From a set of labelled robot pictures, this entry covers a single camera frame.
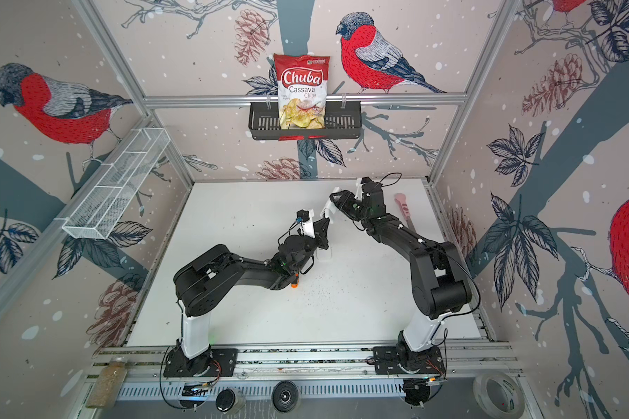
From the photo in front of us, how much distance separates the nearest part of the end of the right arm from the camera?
0.73 m

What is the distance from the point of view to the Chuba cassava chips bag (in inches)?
32.8

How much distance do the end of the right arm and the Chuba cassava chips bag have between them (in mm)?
265
